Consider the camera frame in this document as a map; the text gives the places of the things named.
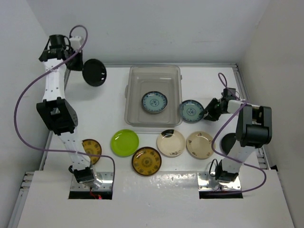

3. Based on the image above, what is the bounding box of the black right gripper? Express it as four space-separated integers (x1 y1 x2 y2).
200 98 227 122

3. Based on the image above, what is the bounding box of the blue patterned plate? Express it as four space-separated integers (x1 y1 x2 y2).
141 91 168 114
179 100 204 123

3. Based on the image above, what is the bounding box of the cream floral plate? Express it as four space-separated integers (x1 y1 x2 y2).
186 131 214 160

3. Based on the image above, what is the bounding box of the cream plate with green patch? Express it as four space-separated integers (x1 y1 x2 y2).
157 129 186 157

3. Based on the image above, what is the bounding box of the yellow brown patterned plate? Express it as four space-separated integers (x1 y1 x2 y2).
131 147 162 177

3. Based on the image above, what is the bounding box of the lime green plate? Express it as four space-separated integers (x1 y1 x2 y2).
110 129 139 157

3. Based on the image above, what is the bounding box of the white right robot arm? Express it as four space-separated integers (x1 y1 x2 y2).
202 98 272 182

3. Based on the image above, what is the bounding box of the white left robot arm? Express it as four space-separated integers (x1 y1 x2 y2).
36 35 97 189

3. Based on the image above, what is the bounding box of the clear plastic bin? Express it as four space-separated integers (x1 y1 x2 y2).
124 65 182 128

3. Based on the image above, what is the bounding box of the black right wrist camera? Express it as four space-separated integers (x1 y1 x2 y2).
222 88 238 100

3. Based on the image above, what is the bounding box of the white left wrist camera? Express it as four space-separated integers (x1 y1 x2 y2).
69 36 84 51

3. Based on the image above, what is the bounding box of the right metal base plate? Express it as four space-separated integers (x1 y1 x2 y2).
197 171 241 192

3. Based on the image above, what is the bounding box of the metal base plate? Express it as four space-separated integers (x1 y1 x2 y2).
70 172 113 192
197 171 241 192

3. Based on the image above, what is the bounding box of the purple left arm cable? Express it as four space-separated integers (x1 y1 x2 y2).
13 25 116 186

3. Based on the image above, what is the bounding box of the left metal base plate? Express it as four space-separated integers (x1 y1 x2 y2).
70 172 113 192

